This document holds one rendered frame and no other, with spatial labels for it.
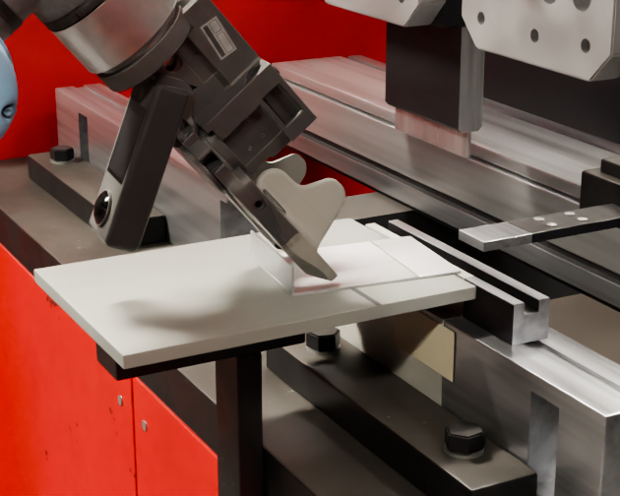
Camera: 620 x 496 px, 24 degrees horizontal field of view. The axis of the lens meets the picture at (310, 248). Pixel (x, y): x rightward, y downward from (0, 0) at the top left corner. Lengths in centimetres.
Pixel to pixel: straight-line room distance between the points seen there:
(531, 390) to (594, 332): 269
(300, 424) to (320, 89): 71
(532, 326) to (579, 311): 278
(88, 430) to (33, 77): 55
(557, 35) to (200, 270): 33
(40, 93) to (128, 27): 94
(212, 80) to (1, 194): 77
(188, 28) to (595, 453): 37
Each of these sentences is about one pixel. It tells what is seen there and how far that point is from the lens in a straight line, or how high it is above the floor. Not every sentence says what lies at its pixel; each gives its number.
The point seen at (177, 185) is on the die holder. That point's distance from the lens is 145.
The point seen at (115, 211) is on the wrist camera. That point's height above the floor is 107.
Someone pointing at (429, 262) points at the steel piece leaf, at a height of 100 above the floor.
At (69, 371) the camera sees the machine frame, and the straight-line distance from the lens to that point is 148.
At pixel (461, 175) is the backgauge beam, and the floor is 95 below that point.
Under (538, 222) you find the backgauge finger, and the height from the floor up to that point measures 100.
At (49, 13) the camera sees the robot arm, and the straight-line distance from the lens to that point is 91.
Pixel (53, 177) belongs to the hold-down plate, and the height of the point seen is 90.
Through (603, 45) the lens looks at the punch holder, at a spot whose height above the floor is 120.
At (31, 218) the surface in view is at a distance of 159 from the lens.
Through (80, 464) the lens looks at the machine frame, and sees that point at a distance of 150.
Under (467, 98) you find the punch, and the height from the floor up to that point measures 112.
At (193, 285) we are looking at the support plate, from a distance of 101.
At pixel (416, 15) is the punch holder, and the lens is 99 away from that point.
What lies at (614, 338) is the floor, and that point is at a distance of 362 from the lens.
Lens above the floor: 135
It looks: 19 degrees down
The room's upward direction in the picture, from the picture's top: straight up
